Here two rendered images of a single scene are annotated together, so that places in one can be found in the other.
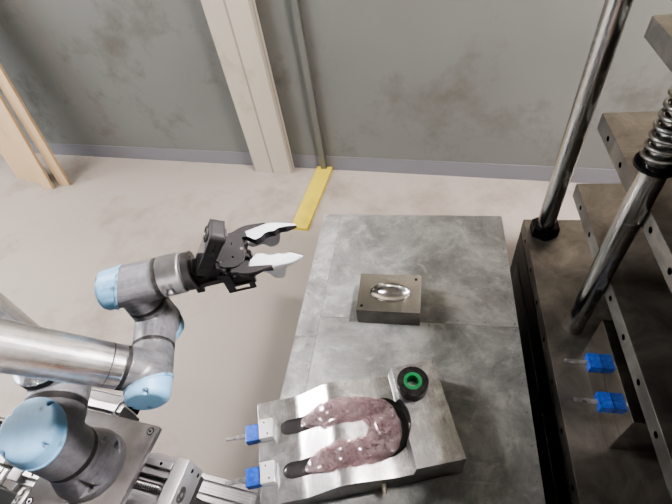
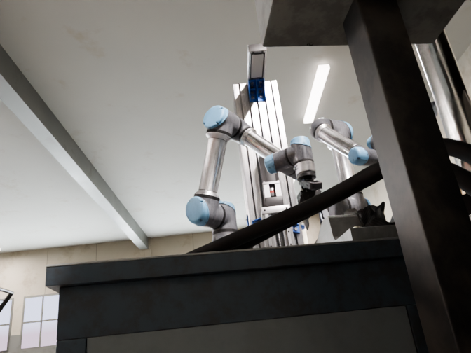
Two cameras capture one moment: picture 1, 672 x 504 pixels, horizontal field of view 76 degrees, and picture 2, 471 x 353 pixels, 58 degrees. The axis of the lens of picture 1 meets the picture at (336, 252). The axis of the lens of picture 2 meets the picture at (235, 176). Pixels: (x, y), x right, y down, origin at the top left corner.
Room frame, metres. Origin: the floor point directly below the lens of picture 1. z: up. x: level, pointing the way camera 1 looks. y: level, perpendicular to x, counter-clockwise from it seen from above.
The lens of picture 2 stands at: (-0.76, -0.91, 0.61)
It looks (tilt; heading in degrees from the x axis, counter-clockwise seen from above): 23 degrees up; 66
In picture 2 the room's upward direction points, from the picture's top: 6 degrees counter-clockwise
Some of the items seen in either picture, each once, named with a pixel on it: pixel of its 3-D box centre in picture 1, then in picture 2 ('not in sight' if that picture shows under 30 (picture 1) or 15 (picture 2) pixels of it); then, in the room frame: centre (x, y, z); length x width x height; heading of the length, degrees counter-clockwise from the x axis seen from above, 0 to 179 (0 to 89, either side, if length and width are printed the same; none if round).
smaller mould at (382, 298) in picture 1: (389, 298); not in sight; (0.83, -0.15, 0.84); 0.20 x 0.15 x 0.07; 74
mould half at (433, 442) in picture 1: (353, 432); not in sight; (0.42, 0.04, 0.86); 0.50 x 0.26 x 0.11; 91
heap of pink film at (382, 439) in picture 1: (350, 429); not in sight; (0.41, 0.05, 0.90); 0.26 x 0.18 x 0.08; 91
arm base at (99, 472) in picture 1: (79, 458); not in sight; (0.38, 0.63, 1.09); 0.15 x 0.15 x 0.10
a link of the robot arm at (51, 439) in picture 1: (47, 435); (331, 207); (0.39, 0.63, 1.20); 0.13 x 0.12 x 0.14; 4
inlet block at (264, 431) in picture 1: (250, 435); not in sight; (0.46, 0.31, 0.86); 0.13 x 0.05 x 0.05; 91
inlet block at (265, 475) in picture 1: (251, 478); not in sight; (0.35, 0.31, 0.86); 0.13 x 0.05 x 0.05; 91
